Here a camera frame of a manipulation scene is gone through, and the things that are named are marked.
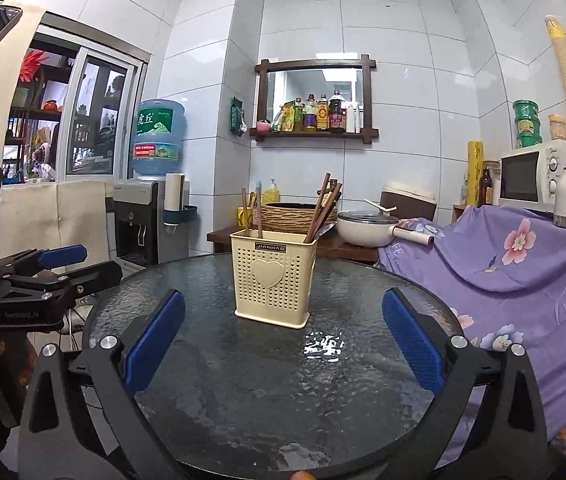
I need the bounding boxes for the paper cup holder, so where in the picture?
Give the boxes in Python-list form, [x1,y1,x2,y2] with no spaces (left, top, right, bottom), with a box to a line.
[163,174,197,231]

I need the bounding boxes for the white frying pan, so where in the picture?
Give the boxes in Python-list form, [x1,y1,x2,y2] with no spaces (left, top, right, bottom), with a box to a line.
[336,211,434,248]

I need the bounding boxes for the woven basket basin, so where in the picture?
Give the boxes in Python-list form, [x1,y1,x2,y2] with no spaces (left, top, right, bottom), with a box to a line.
[261,203,315,235]

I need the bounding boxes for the green stacked bowls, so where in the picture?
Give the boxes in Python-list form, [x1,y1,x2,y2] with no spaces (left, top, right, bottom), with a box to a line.
[512,100,542,148]

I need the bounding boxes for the white microwave oven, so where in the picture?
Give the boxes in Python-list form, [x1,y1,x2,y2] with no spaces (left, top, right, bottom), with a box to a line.
[499,140,566,212]

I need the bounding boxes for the brown white rice cooker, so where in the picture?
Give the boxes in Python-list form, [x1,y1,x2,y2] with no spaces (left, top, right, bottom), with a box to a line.
[379,181,437,220]

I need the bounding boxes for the yellow mug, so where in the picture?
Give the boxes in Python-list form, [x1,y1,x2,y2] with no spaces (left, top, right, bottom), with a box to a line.
[236,206,254,229]

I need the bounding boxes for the blue water bottle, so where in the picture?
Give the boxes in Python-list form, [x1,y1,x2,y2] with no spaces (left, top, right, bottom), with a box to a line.
[130,100,187,178]

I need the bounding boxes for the water dispenser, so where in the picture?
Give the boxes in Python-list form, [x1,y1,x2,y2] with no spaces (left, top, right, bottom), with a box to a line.
[112,179,197,273]

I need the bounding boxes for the yellow soap dispenser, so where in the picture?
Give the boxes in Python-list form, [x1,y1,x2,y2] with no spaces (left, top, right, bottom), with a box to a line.
[261,179,281,204]

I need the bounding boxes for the cream plastic utensil holder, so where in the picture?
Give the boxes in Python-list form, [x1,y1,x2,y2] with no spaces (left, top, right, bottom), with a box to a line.
[231,230,317,330]

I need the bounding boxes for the dark glass bottle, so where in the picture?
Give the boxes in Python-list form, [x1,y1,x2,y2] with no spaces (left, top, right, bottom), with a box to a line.
[478,167,494,206]

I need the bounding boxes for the steel spoon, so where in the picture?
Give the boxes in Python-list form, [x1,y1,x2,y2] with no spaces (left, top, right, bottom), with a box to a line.
[313,222,336,240]

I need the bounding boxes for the brown wooden chopstick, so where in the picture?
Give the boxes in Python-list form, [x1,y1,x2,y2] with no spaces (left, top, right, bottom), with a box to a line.
[304,172,331,244]
[313,179,341,237]

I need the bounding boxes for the yellow roll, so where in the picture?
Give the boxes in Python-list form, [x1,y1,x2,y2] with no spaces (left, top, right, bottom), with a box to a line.
[466,140,484,206]

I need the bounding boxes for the purple floral cloth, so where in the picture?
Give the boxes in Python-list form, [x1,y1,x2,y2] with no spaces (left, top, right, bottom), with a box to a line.
[379,206,566,455]

